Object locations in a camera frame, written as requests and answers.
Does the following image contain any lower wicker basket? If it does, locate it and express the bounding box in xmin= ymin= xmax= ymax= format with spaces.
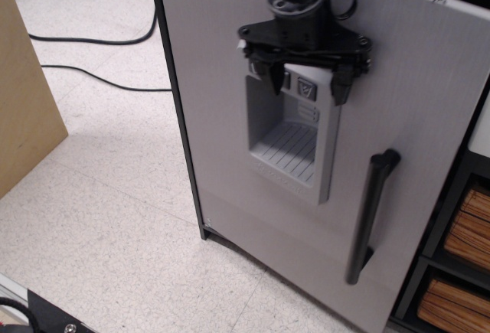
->
xmin=416 ymin=279 xmax=489 ymax=333

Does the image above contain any black floor cable lower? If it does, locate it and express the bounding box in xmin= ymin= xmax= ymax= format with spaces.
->
xmin=40 ymin=64 xmax=173 ymax=92

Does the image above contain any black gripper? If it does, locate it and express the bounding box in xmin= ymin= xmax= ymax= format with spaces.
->
xmin=238 ymin=0 xmax=371 ymax=106

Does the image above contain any grey toy fridge door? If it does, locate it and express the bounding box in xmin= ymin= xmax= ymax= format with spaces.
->
xmin=164 ymin=0 xmax=489 ymax=332

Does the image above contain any upper wicker basket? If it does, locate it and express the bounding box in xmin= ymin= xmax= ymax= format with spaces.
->
xmin=443 ymin=185 xmax=489 ymax=272

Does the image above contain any black floor cable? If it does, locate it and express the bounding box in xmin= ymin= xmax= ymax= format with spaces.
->
xmin=27 ymin=10 xmax=158 ymax=46
xmin=40 ymin=64 xmax=173 ymax=92

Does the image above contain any black floor cable upper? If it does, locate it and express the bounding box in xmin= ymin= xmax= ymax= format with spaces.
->
xmin=27 ymin=10 xmax=158 ymax=46

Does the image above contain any wicker basket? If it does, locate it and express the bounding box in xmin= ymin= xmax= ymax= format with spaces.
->
xmin=443 ymin=185 xmax=489 ymax=272
xmin=416 ymin=279 xmax=489 ymax=333

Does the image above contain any black cable at base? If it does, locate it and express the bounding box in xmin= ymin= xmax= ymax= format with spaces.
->
xmin=0 ymin=296 xmax=38 ymax=333

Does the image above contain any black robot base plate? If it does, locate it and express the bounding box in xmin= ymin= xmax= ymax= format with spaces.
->
xmin=27 ymin=289 xmax=95 ymax=333

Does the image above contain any brown wooden board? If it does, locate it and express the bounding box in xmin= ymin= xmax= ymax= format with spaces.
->
xmin=1 ymin=0 xmax=68 ymax=196

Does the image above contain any black door handle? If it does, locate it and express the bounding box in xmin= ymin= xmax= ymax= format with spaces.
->
xmin=345 ymin=149 xmax=401 ymax=286

